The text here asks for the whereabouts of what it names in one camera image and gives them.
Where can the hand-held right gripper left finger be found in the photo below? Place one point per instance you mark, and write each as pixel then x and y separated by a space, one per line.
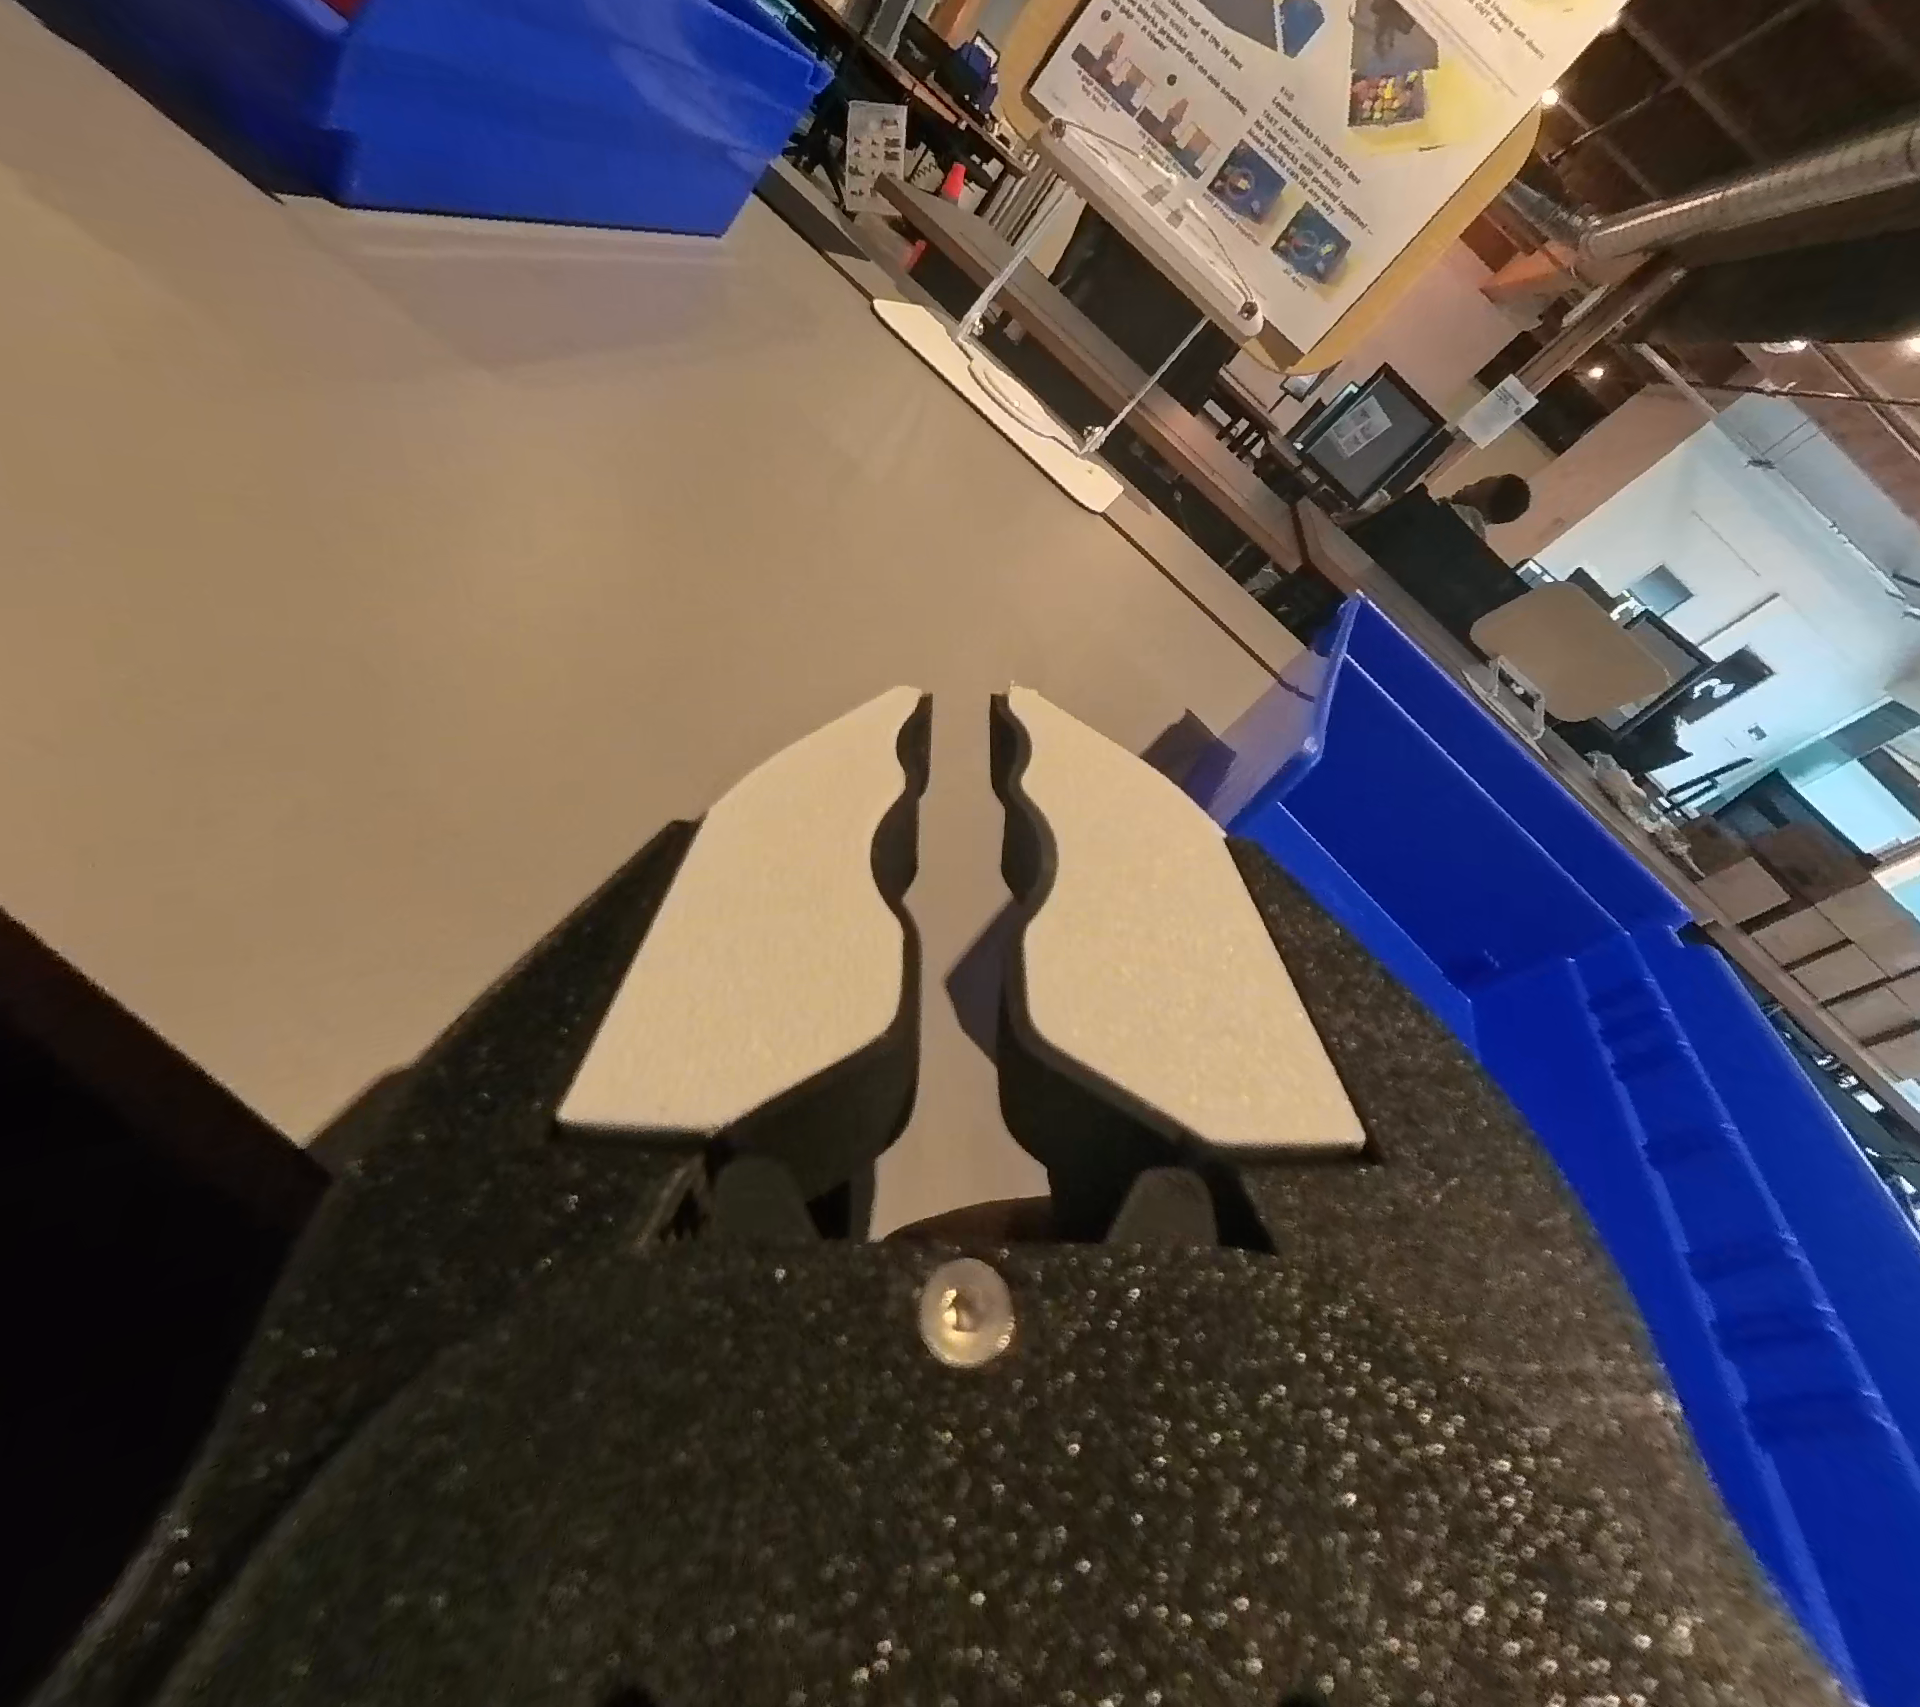
pixel 750 972

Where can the instruction poster board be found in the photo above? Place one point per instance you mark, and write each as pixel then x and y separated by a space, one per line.
pixel 1350 13

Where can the white board stand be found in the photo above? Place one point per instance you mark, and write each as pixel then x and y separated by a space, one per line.
pixel 1034 441

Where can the tan rounded sign board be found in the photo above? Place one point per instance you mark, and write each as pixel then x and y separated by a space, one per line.
pixel 1569 651

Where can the silver ventilation duct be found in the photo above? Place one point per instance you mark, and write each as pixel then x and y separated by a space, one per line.
pixel 1740 193

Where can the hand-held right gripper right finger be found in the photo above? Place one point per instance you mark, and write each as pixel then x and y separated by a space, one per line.
pixel 1171 988

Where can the black work mat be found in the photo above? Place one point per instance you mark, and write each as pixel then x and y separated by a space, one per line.
pixel 90 1288

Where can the stack of cardboard boxes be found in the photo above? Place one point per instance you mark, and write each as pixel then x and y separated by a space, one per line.
pixel 1801 898

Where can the empty blue plastic bin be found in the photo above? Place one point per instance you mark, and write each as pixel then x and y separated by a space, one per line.
pixel 1424 838

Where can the blue plastic bin with blocks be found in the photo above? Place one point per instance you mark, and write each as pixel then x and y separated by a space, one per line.
pixel 524 87

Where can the small white tag sign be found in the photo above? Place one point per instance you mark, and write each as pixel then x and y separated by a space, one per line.
pixel 1500 411

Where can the orange traffic cone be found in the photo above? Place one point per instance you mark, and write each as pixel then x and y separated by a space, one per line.
pixel 951 187

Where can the white printed paper sign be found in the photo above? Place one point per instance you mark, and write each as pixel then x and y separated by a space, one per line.
pixel 873 155

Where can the black computer monitor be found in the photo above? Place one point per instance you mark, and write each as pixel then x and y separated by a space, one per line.
pixel 1372 433

